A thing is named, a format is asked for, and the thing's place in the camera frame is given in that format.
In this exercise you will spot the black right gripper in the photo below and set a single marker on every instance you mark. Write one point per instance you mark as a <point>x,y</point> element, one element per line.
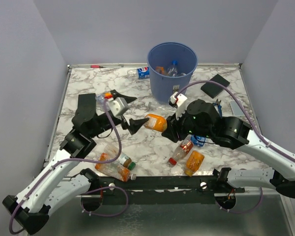
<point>172,122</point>

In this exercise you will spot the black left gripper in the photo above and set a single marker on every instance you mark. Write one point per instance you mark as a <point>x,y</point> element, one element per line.
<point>133,125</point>

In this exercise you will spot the small orange juice bottle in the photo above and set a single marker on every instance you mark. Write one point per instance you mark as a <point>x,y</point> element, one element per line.
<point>156,123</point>

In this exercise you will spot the clear bottle white cap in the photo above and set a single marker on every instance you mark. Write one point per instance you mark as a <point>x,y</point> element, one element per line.
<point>153,106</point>

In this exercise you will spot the large crushed orange-label bottle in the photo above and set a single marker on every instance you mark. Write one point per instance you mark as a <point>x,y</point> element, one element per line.
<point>160,70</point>

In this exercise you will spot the blue cap Pepsi bottle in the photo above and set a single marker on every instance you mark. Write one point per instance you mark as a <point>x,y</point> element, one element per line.
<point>172,69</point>

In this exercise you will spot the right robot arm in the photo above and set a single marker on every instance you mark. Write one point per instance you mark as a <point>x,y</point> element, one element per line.
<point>236,134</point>

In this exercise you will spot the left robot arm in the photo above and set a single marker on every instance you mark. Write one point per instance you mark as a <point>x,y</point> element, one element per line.
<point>31,208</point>

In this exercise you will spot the blue plastic bin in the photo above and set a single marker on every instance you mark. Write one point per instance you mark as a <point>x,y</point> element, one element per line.
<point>163,86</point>

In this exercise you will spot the orange utility knife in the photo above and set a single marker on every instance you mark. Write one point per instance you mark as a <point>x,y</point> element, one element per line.
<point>108,95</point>

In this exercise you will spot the red cap tea bottle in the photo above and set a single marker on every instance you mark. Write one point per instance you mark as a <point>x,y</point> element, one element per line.
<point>181,151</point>

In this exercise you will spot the small clear crushed bottle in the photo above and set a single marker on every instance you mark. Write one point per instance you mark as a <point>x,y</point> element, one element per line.
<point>100,98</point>

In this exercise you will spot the blue label water bottle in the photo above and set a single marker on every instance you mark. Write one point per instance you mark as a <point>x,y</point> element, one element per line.
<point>198,140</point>

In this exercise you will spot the black box left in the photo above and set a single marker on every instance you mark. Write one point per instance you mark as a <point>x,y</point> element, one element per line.
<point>86,107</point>

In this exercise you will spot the black box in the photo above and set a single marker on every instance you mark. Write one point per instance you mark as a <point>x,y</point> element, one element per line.
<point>212,90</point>
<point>86,107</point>

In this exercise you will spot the Pepsi bottle on table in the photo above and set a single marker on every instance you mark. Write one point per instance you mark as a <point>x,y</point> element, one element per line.
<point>139,73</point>

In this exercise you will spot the orange bottle front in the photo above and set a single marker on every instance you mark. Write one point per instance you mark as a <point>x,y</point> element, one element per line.
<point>193,163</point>

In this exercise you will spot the green cap bottle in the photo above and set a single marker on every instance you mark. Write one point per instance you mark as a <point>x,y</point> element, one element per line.
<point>123,159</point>

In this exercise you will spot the red marker pen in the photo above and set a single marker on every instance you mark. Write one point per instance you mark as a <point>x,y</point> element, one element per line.
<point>96,66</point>

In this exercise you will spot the black box right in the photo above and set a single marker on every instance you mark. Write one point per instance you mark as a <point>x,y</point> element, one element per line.
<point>212,90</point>

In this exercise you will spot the orange bottle white cap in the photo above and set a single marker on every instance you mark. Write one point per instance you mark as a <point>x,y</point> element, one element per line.
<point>115,170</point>

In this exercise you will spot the smartphone grey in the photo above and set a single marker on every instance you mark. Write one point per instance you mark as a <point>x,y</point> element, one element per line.
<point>236,110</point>

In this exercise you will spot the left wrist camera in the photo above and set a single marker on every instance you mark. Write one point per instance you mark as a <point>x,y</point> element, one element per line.
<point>118,106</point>

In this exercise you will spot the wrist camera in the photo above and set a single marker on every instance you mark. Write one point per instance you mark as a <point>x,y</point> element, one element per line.
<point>178,101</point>
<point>118,106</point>

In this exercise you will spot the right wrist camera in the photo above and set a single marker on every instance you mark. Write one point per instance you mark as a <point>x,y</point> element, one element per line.
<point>178,101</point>

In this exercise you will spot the blue handled pliers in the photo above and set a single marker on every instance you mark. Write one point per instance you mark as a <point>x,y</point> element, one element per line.
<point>217,103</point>

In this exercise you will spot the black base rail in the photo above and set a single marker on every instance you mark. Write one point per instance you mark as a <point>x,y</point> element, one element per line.
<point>97,190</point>

